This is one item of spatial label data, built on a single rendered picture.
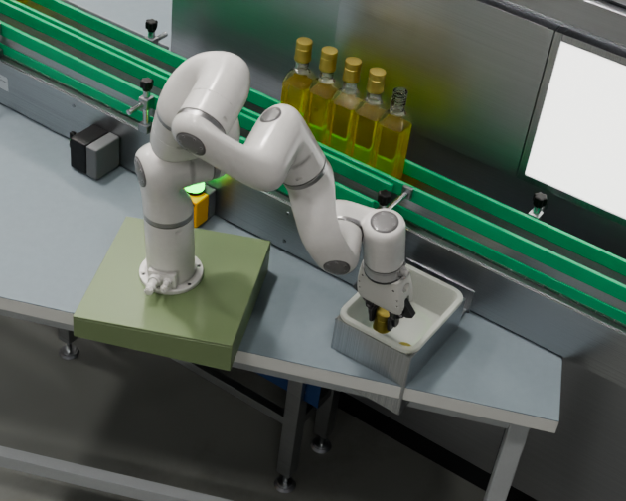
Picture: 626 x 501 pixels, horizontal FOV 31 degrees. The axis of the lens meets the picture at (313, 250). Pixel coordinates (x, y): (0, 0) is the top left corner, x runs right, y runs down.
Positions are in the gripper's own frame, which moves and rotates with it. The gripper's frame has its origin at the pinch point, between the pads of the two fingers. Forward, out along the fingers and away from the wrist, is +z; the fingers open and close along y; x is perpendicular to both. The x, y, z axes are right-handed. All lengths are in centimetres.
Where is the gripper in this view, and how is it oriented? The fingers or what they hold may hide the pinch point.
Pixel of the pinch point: (384, 315)
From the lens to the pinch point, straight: 222.6
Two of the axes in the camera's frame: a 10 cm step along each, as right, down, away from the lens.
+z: 0.4, 6.2, 7.9
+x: -5.7, 6.6, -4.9
